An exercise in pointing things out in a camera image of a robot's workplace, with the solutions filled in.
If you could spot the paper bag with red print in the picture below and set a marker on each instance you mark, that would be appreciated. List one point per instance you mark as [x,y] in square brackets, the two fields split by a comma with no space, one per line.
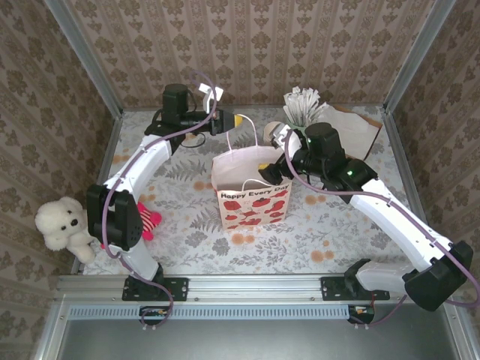
[255,213]

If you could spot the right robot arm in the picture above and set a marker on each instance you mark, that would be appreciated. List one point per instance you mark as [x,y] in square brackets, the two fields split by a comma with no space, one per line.
[393,221]

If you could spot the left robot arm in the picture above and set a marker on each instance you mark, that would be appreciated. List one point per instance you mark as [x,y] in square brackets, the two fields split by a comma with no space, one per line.
[135,165]

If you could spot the white paper napkin stack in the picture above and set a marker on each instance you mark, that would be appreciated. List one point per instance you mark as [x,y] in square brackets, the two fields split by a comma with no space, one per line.
[356,131]

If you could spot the wrapped paper straw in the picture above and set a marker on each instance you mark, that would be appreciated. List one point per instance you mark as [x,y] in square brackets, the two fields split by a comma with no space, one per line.
[313,103]
[294,108]
[307,103]
[320,111]
[290,113]
[299,101]

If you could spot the floral tablecloth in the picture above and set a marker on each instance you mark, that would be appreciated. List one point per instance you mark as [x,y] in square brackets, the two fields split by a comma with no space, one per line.
[262,247]

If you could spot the pink striped plush toy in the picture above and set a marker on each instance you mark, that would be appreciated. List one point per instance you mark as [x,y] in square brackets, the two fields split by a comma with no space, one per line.
[148,221]

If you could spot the black wiring connector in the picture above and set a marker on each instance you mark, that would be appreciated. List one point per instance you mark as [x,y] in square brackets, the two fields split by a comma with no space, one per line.
[153,315]
[362,315]

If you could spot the grey metal sheet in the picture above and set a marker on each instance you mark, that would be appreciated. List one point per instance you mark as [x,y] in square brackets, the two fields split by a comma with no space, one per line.
[243,341]

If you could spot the white teddy bear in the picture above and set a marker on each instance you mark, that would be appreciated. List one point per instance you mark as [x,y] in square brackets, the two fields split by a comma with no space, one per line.
[56,221]

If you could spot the aluminium frame post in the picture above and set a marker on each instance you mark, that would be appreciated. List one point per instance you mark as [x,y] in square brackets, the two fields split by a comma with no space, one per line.
[420,56]
[82,56]

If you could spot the wide aluminium base rail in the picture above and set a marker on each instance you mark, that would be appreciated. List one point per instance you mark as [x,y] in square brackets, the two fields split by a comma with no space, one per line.
[255,287]

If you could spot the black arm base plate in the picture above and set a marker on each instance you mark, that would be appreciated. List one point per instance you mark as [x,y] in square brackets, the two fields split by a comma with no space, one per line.
[178,288]
[332,288]

